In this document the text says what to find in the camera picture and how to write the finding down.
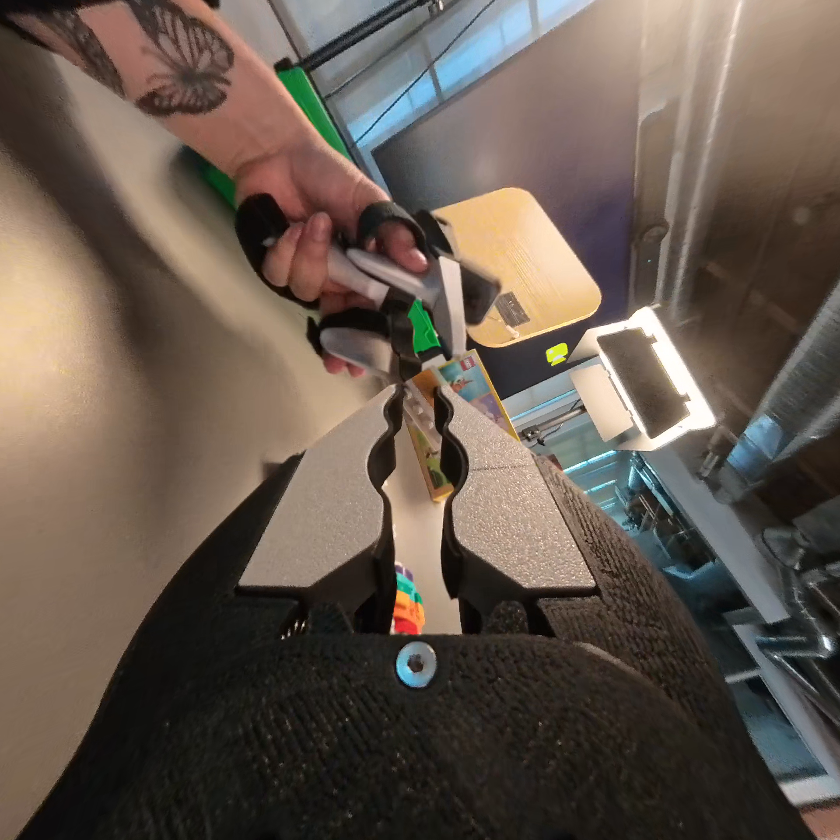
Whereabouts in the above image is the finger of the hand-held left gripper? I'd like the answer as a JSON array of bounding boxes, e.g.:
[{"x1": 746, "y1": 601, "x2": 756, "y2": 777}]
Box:
[
  {"x1": 430, "y1": 255, "x2": 471, "y2": 361},
  {"x1": 386, "y1": 303, "x2": 421, "y2": 385}
]

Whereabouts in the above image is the white light panel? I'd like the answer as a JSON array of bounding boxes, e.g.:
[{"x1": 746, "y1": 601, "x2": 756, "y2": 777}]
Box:
[{"x1": 570, "y1": 305, "x2": 718, "y2": 454}]

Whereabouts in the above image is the silver ventilation duct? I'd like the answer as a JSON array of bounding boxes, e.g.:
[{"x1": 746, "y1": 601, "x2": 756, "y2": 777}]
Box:
[{"x1": 712, "y1": 276, "x2": 840, "y2": 506}]

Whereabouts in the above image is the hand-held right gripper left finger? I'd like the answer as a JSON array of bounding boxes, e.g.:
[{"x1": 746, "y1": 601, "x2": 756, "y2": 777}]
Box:
[{"x1": 235, "y1": 385, "x2": 404, "y2": 632}]

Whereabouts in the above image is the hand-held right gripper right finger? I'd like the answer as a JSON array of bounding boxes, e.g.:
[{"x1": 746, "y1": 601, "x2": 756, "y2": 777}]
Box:
[{"x1": 433, "y1": 386, "x2": 596, "y2": 632}]

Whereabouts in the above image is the rainbow lego build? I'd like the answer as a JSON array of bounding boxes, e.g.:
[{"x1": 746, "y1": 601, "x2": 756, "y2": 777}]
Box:
[{"x1": 392, "y1": 561, "x2": 429, "y2": 635}]

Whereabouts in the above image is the white lego plate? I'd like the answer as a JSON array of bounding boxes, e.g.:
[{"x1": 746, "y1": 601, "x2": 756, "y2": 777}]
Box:
[{"x1": 403, "y1": 386, "x2": 437, "y2": 450}]

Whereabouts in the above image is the person's left hand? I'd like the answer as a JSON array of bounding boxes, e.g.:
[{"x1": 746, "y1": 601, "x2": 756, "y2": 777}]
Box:
[{"x1": 235, "y1": 141, "x2": 431, "y2": 376}]

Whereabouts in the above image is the green plastic bin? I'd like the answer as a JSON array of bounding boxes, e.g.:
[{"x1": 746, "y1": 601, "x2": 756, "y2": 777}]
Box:
[{"x1": 180, "y1": 58, "x2": 442, "y2": 352}]

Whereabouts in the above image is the person's left forearm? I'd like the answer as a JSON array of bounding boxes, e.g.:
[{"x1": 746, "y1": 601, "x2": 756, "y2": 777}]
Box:
[{"x1": 0, "y1": 0, "x2": 316, "y2": 193}]

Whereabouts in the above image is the light wooden panel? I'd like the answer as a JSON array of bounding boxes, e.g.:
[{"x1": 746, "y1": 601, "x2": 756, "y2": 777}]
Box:
[{"x1": 433, "y1": 187, "x2": 602, "y2": 349}]

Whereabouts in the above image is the colourful lego box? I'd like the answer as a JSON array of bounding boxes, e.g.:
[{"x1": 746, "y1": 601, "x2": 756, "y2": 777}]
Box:
[{"x1": 406, "y1": 351, "x2": 521, "y2": 503}]

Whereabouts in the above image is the black pole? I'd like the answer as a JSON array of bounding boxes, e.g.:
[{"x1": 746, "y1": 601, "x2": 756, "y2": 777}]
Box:
[{"x1": 298, "y1": 0, "x2": 447, "y2": 70}]

